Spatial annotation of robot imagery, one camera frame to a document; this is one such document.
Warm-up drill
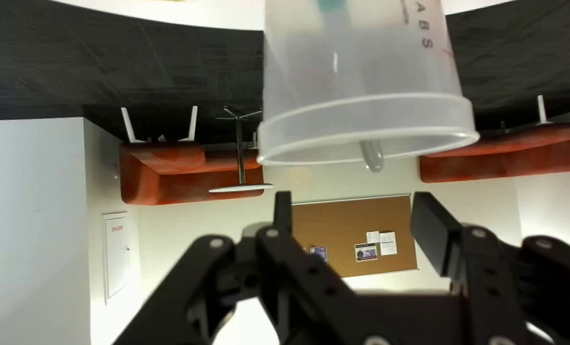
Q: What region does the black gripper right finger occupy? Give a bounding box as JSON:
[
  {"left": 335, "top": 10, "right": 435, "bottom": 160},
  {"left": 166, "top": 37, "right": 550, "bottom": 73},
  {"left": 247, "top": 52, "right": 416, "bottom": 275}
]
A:
[{"left": 412, "top": 192, "right": 463, "bottom": 278}]

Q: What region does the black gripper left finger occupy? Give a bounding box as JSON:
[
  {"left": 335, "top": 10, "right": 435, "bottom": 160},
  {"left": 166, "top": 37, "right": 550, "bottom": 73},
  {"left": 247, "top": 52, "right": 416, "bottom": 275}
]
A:
[{"left": 273, "top": 192, "right": 293, "bottom": 234}]

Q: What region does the green capped marker pen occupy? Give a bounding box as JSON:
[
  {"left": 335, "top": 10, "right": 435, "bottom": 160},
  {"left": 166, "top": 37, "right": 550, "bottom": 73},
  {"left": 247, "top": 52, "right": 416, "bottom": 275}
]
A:
[{"left": 318, "top": 0, "right": 366, "bottom": 114}]

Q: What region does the clear plastic cup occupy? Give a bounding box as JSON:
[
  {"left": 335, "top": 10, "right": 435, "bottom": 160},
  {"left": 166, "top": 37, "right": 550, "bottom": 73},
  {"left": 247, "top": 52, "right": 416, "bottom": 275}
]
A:
[{"left": 260, "top": 0, "right": 479, "bottom": 171}]

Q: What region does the small white side table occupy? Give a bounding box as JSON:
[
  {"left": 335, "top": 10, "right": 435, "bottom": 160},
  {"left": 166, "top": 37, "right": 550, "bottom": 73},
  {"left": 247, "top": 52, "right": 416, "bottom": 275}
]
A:
[{"left": 210, "top": 106, "right": 273, "bottom": 194}]

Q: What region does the cork bulletin board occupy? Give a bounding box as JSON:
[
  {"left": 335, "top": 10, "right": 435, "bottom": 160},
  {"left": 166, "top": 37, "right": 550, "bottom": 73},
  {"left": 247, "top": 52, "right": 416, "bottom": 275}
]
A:
[{"left": 293, "top": 196, "right": 417, "bottom": 278}]

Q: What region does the orange bench seat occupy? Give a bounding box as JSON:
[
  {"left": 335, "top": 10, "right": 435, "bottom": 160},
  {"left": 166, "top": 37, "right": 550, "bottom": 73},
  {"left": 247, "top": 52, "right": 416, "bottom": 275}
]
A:
[{"left": 118, "top": 104, "right": 268, "bottom": 208}]

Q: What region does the round white table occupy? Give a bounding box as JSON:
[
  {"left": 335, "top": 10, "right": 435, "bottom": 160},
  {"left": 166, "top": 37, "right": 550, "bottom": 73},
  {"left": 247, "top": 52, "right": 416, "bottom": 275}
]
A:
[{"left": 57, "top": 0, "right": 515, "bottom": 31}]

